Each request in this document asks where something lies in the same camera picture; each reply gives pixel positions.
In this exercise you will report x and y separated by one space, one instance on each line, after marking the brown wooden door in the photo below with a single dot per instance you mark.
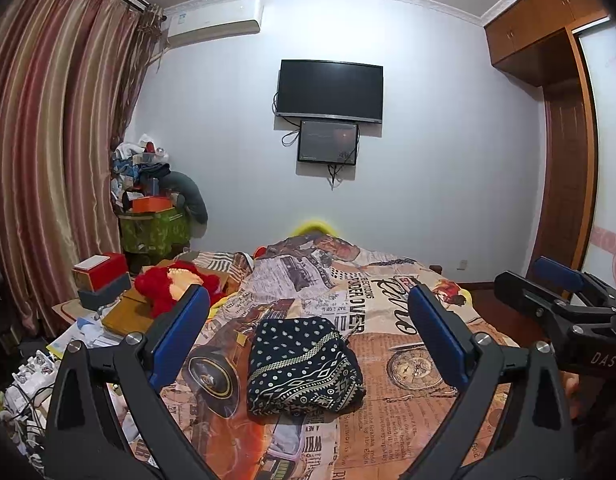
563 185

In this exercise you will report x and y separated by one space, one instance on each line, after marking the pile of papers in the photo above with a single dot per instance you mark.
82 332

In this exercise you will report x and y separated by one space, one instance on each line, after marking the printed blanket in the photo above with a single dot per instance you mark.
388 410

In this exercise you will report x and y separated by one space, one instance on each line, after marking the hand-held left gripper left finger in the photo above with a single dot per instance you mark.
182 325

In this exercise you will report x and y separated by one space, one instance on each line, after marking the yellow plush item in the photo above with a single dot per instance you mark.
315 227

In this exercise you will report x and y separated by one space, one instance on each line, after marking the green patterned box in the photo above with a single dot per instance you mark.
155 232

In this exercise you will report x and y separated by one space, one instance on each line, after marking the person's right hand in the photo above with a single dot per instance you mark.
570 390

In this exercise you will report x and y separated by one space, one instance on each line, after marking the white air conditioner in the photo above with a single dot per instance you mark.
212 22

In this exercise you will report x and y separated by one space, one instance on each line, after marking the red plush toy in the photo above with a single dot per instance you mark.
157 285

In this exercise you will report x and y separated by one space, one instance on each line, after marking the wooden wardrobe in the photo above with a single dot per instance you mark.
528 30

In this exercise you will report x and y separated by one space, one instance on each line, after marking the grey neck pillow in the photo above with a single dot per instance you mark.
192 197

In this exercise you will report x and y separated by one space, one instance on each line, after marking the large wall television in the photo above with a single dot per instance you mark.
330 90

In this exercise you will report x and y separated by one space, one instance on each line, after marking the orange box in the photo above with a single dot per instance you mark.
150 204

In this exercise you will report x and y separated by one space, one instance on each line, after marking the white sliding door with hearts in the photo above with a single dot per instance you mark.
610 160

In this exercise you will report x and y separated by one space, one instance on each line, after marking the small wall monitor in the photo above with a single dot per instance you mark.
328 142

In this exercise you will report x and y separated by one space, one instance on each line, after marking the striped curtain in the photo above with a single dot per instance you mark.
47 135

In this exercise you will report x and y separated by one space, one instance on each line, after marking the navy patterned hooded jacket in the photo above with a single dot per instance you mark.
298 360

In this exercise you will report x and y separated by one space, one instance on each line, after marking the red box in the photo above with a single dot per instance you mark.
110 270

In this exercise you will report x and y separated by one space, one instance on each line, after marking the pile of household clutter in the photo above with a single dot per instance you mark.
137 160

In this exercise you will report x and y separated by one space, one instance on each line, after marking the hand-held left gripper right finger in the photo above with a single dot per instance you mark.
438 330

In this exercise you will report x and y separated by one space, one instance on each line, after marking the grey box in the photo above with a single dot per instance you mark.
105 295

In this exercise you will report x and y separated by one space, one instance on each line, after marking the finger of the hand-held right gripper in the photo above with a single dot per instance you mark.
558 275
518 290

